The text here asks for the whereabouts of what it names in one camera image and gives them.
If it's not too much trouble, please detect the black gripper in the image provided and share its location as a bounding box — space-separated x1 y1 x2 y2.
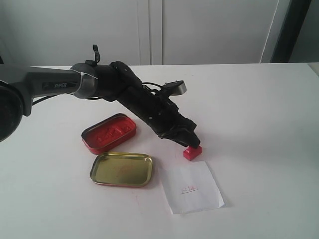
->
124 87 200 147

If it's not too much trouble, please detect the red stamp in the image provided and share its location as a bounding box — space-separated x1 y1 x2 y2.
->
183 146 202 161

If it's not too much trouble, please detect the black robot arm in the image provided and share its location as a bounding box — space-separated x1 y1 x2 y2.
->
0 61 200 148

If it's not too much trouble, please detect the red ink pad tin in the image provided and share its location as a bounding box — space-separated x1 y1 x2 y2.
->
81 113 137 155

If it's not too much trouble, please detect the white paper sheet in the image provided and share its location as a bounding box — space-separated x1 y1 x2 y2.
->
159 161 225 214

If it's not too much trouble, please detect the gold tin lid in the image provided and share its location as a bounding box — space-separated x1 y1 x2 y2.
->
90 152 153 187

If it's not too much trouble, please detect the white cabinet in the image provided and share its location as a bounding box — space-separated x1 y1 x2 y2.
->
0 0 289 66

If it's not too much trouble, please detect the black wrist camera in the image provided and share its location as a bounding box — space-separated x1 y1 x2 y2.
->
160 80 187 97

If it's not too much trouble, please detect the black cable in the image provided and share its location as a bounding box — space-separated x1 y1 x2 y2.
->
92 44 101 66

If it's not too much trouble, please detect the dark door frame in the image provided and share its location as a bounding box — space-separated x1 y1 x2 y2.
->
270 0 312 63

